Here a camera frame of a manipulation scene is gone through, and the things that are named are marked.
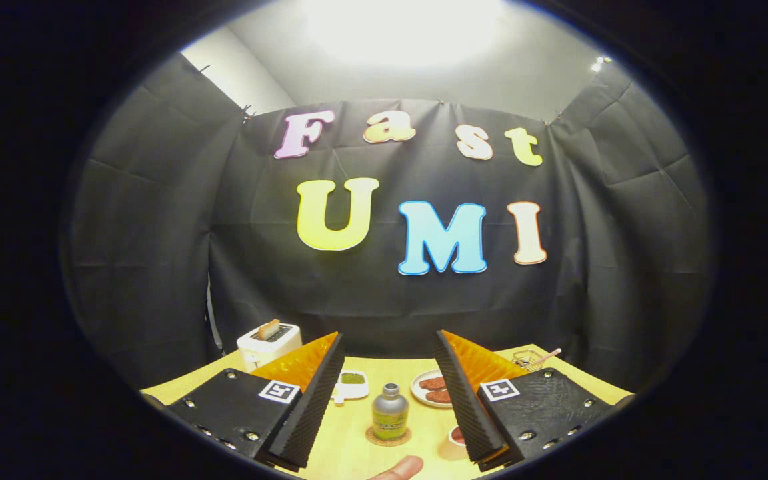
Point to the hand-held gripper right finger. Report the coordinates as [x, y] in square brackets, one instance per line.
[464, 400]

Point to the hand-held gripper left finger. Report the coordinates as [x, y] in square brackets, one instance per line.
[314, 400]

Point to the round cork coaster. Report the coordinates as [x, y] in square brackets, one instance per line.
[370, 438]

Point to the silver bottle with green label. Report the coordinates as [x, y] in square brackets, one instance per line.
[389, 416]

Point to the brown sausage piece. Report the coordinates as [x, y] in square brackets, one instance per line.
[432, 383]
[438, 396]

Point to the white divided condiment dish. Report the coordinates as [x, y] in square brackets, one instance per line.
[354, 392]

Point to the white round plate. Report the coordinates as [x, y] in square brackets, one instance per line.
[417, 394]

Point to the wooden table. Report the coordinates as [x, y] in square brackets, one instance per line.
[357, 433]

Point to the white toaster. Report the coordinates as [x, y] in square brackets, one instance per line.
[257, 350]

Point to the toast slice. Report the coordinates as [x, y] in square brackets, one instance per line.
[268, 328]

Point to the striped paper straw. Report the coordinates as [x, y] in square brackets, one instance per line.
[550, 354]

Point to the ceiling light panel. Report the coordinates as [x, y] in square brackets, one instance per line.
[404, 26]

